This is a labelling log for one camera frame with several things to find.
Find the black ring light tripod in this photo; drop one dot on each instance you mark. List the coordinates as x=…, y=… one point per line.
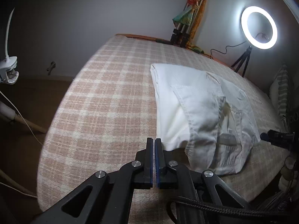
x=243, y=59

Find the white clip-on desk lamp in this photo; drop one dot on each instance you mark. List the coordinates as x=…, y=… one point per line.
x=7, y=68

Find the striped green white pillow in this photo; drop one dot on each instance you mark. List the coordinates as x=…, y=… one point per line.
x=280, y=95

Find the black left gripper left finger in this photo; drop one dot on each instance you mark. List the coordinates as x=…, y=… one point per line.
x=104, y=197

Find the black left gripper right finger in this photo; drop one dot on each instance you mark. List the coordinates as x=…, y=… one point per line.
x=202, y=197

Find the pink plaid bed blanket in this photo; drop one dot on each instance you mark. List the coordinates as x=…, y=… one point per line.
x=109, y=111

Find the metal door handle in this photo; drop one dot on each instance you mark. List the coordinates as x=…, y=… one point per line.
x=51, y=67

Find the colourful orange scarf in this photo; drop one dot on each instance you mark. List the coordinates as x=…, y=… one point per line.
x=196, y=24

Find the white ring light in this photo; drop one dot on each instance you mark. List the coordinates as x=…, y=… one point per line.
x=259, y=27

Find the white small shorts garment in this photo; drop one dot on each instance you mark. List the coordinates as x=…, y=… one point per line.
x=206, y=115

